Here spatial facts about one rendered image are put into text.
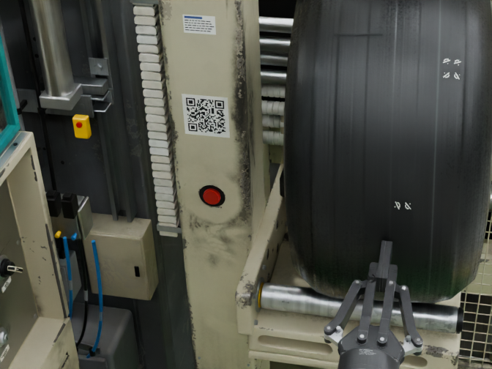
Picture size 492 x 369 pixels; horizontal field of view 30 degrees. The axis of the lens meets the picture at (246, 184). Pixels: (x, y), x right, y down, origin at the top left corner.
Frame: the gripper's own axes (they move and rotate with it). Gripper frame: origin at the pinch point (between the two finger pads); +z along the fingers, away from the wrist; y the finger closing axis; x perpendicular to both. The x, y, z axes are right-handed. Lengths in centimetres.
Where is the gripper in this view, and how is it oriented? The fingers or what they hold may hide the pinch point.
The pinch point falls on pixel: (384, 266)
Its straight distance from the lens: 128.7
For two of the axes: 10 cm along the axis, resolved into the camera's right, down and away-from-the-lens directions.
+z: 2.2, -6.8, 7.0
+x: 0.7, 7.3, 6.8
